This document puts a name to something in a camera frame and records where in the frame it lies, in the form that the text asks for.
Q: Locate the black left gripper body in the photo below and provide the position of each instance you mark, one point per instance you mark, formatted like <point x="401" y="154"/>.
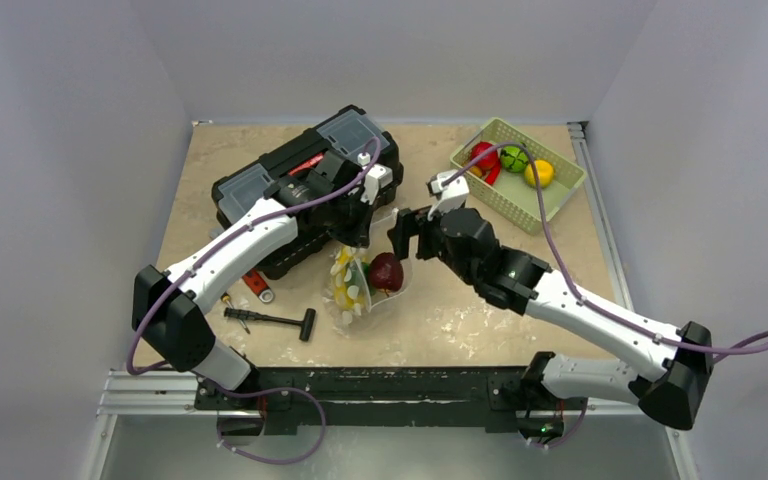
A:
<point x="347" y="220"/>

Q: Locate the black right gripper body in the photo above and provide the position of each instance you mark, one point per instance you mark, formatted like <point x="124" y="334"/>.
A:
<point x="412" y="232"/>

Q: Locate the dark red toy fruit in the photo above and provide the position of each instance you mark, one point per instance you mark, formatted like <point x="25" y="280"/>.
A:
<point x="386" y="272"/>

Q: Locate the clear zip top bag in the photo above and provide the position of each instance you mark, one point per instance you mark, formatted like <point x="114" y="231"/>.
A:
<point x="382" y="303"/>

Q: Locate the yellow toy banana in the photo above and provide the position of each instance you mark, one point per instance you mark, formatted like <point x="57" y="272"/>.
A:
<point x="345" y="277"/>

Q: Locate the green toy pepper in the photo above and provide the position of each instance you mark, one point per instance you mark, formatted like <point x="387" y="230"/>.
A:
<point x="367" y="288"/>

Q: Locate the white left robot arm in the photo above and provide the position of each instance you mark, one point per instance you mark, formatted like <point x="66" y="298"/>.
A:
<point x="337" y="195"/>

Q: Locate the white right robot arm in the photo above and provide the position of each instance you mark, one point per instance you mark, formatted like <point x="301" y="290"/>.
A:
<point x="670" y="366"/>

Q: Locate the green plastic basket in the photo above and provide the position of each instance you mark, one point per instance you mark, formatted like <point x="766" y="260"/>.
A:
<point x="510" y="195"/>

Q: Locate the red toy chili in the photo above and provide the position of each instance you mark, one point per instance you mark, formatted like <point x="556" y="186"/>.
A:
<point x="492" y="174"/>

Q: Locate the red toy apple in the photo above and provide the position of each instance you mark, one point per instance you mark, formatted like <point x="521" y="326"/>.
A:
<point x="488" y="154"/>

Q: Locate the black plastic toolbox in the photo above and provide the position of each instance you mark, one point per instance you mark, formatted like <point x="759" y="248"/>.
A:
<point x="346" y="132"/>

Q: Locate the red adjustable wrench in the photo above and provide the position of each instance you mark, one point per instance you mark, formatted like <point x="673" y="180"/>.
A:
<point x="259" y="287"/>

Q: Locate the green toy ball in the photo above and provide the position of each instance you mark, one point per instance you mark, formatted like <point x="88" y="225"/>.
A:
<point x="513" y="159"/>

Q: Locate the black rubber mallet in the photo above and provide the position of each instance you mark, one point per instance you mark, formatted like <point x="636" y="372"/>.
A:
<point x="305" y="324"/>

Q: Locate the yellow toy lemon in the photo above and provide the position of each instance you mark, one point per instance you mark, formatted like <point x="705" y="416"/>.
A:
<point x="541" y="173"/>

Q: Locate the yellow black screwdriver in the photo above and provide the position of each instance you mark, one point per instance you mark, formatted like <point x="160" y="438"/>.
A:
<point x="232" y="313"/>

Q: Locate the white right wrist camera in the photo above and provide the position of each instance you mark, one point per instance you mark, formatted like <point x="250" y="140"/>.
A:
<point x="449" y="190"/>

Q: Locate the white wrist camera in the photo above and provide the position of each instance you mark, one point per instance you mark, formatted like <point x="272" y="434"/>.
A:
<point x="449" y="190"/>
<point x="375" y="178"/>

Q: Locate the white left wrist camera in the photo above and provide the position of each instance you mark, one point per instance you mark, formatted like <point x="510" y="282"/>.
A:
<point x="375" y="178"/>

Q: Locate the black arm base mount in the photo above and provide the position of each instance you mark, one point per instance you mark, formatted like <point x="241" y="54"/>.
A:
<point x="497" y="399"/>

